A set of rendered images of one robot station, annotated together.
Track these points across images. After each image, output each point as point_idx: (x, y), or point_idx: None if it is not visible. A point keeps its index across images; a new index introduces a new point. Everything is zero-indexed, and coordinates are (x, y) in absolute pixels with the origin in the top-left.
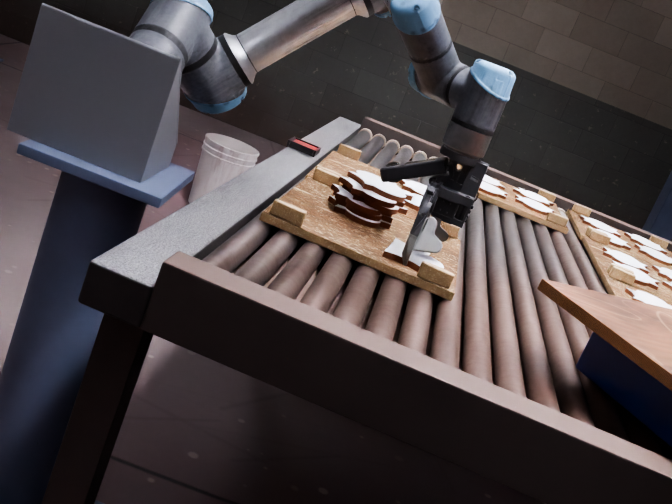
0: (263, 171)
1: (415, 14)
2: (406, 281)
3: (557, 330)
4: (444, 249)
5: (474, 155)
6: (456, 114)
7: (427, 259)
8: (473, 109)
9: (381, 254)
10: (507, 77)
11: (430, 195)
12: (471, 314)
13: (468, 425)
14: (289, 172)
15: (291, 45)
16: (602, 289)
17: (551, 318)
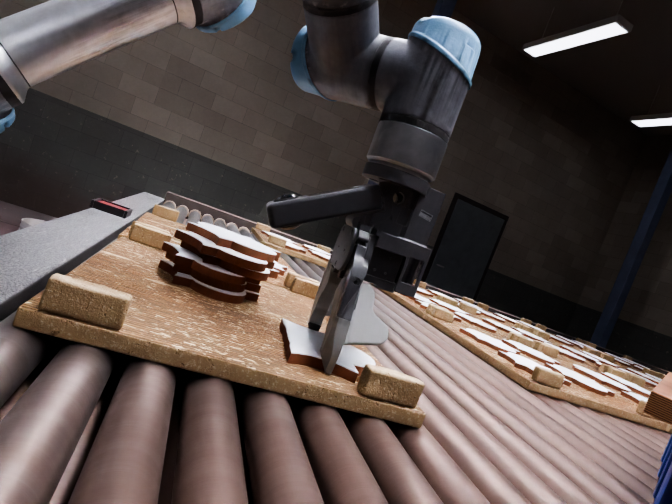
0: (50, 231)
1: None
2: (344, 408)
3: (519, 423)
4: (328, 320)
5: (430, 175)
6: (397, 107)
7: (346, 350)
8: (431, 95)
9: (283, 358)
10: (478, 44)
11: (364, 246)
12: (452, 445)
13: None
14: (93, 233)
15: (83, 47)
16: (440, 332)
17: (485, 398)
